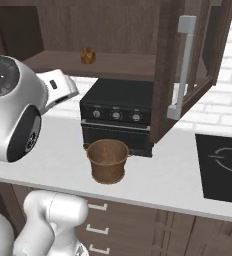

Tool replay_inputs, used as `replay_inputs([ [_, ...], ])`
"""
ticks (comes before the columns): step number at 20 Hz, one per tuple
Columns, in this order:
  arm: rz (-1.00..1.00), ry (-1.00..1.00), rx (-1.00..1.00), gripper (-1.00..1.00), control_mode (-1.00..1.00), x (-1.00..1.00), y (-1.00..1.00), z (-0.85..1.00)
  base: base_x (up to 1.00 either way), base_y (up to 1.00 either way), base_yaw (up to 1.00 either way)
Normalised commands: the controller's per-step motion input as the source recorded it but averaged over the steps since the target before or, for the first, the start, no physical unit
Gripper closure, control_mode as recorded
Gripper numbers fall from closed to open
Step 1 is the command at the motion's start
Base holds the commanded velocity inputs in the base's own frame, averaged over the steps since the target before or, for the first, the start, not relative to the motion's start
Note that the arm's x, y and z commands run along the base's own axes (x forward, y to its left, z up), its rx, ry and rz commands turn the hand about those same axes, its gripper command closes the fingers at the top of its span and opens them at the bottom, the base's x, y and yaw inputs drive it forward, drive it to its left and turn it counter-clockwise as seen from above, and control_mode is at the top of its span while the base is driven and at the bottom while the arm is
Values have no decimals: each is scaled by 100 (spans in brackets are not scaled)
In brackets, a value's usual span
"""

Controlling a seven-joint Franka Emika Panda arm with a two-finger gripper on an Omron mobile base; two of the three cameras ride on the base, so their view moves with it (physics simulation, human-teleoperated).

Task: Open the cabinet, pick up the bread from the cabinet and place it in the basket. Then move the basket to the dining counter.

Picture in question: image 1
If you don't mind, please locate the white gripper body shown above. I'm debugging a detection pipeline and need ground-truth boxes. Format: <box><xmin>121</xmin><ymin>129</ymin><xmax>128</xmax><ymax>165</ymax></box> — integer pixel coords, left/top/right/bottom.
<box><xmin>61</xmin><ymin>75</ymin><xmax>80</xmax><ymax>102</ymax></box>

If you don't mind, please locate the brown woven basket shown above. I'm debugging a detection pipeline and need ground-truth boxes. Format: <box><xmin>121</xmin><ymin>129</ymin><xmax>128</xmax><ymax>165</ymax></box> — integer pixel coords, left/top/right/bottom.
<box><xmin>86</xmin><ymin>138</ymin><xmax>135</xmax><ymax>185</ymax></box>

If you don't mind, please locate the dark wood base cabinet door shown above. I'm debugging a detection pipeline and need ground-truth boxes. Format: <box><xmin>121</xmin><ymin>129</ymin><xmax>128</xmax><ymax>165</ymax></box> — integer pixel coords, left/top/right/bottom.
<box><xmin>166</xmin><ymin>210</ymin><xmax>232</xmax><ymax>256</ymax></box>

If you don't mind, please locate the black toaster oven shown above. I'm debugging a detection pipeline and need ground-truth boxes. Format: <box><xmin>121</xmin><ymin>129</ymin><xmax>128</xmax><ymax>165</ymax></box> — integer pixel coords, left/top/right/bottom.
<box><xmin>79</xmin><ymin>77</ymin><xmax>155</xmax><ymax>158</ymax></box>

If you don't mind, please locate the dark wood drawer front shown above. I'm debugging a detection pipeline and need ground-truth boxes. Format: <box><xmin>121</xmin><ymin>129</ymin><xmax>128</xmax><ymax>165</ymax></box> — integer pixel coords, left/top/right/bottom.
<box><xmin>75</xmin><ymin>214</ymin><xmax>162</xmax><ymax>243</ymax></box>
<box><xmin>82</xmin><ymin>196</ymin><xmax>164</xmax><ymax>221</ymax></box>
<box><xmin>75</xmin><ymin>237</ymin><xmax>161</xmax><ymax>256</ymax></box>

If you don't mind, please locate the black hob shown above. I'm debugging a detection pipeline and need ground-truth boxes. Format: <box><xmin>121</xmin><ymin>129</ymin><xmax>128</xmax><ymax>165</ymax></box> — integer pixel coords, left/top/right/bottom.
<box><xmin>194</xmin><ymin>133</ymin><xmax>232</xmax><ymax>205</ymax></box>

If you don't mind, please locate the dark wood wall cabinet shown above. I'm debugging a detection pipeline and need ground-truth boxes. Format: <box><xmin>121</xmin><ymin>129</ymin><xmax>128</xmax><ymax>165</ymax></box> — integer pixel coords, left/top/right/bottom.
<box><xmin>0</xmin><ymin>0</ymin><xmax>189</xmax><ymax>83</ymax></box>

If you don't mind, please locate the grey cabinet door handle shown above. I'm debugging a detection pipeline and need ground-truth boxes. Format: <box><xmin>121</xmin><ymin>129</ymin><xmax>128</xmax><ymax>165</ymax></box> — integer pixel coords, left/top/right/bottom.
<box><xmin>166</xmin><ymin>15</ymin><xmax>198</xmax><ymax>121</ymax></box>

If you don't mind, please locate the white drawer handle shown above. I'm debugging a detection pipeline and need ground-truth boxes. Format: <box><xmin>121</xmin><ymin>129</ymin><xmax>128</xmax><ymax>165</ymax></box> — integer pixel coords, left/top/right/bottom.
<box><xmin>87</xmin><ymin>202</ymin><xmax>109</xmax><ymax>212</ymax></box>
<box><xmin>85</xmin><ymin>223</ymin><xmax>110</xmax><ymax>236</ymax></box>
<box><xmin>88</xmin><ymin>243</ymin><xmax>111</xmax><ymax>256</ymax></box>

